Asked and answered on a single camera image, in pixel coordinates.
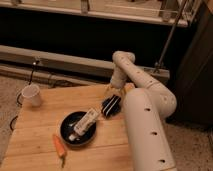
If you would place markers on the metal pole stand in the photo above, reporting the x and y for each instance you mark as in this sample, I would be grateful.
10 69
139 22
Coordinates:
159 63

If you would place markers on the black round pan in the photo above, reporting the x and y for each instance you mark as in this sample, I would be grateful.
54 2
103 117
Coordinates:
68 134

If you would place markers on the orange carrot toy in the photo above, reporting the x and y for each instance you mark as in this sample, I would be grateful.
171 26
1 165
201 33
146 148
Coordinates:
60 149

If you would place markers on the dark cabinet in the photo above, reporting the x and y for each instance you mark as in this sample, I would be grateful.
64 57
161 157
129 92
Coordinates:
193 85

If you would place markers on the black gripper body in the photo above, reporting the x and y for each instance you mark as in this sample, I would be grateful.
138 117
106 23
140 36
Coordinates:
110 91

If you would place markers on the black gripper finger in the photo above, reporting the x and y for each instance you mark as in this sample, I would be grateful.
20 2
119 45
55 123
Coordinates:
116 106
106 109

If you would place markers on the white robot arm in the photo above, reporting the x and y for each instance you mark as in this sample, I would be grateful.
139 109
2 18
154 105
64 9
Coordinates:
145 101

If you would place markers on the white ceramic cup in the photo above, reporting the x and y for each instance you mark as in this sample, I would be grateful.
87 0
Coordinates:
32 94

